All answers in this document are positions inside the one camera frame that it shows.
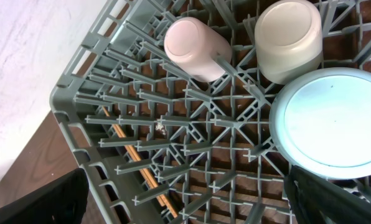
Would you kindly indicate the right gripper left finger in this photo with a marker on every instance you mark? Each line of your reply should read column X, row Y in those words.
column 64, row 200

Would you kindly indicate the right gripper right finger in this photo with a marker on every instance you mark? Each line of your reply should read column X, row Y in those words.
column 316, row 200

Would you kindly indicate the light blue small bowl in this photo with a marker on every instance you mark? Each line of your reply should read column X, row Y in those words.
column 321, row 121

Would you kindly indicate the wooden chopstick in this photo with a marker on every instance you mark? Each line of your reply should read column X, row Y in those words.
column 148, row 179
column 135, row 155

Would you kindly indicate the white cup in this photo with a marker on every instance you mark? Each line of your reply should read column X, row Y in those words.
column 288, row 40

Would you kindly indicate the pink cup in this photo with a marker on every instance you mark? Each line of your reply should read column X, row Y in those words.
column 193, row 47

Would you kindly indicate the grey dishwasher rack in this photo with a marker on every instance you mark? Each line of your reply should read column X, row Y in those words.
column 158, row 146

